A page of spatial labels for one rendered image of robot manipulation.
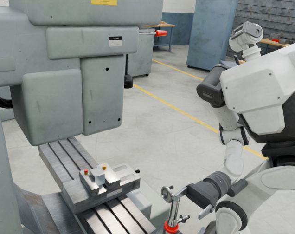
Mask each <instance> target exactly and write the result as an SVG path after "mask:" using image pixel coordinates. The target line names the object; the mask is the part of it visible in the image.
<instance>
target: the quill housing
mask: <svg viewBox="0 0 295 234"><path fill-rule="evenodd" d="M80 70H81V74H82V105H83V132H82V135H84V136H89V135H92V134H96V133H99V132H103V131H107V130H111V129H114V128H118V127H120V126H121V124H122V114H123V94H124V75H125V57H124V55H123V54H121V55H109V56H98V57H86V58H80Z"/></svg>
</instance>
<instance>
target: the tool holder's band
mask: <svg viewBox="0 0 295 234"><path fill-rule="evenodd" d="M178 228H179V225H178V223H177V225H176V226H175V227H169V226H168V224H167V220H166V221H165V222H164V229H165V230H166V231H167V232H169V233H176V232H177V231H178Z"/></svg>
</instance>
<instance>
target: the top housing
mask: <svg viewBox="0 0 295 234"><path fill-rule="evenodd" d="M9 6H10V7H13V8H15V9H17V10H20V11H22V12H24V13H26V14H27V16H28V19H29V21H30V22H31V23H32V24H33V25H35V26H157V25H159V24H160V23H161V18H162V9H163V0H9Z"/></svg>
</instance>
